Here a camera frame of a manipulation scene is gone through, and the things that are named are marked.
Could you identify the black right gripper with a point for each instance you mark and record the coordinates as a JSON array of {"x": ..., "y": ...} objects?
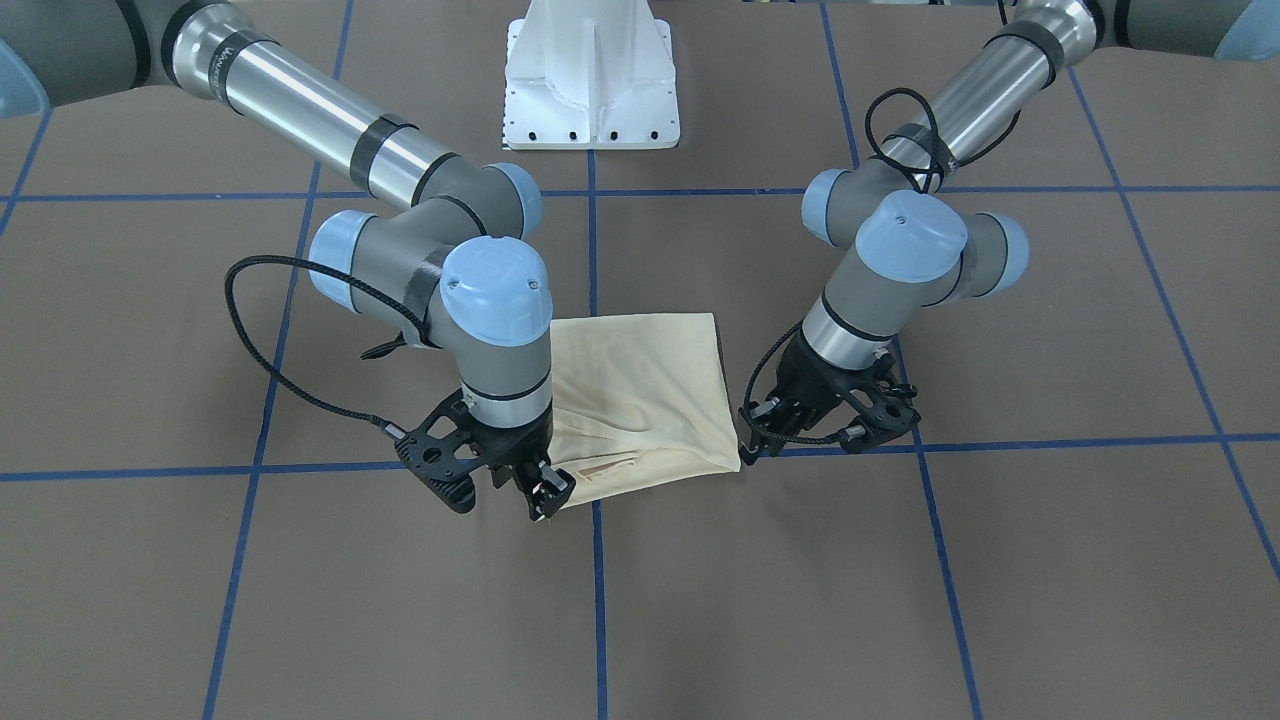
[{"x": 513, "y": 446}]

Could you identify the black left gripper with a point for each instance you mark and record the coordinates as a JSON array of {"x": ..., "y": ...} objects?
[{"x": 812, "y": 387}]

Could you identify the beige long-sleeve printed shirt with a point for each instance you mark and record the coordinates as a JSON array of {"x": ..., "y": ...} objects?
[{"x": 639, "y": 400}]

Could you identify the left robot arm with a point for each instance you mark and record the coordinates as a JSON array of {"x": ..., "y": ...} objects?
[{"x": 904, "y": 248}]

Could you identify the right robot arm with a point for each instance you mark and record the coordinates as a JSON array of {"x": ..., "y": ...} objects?
[{"x": 452, "y": 269}]

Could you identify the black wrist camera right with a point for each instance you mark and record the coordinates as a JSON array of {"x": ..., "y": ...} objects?
[{"x": 444, "y": 450}]

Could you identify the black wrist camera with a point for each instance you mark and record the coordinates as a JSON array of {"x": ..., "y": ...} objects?
[
  {"x": 883, "y": 412},
  {"x": 444, "y": 450}
]

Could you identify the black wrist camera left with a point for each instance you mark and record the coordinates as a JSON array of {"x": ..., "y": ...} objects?
[{"x": 883, "y": 412}]

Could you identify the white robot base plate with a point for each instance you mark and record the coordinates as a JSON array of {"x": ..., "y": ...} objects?
[{"x": 590, "y": 75}]

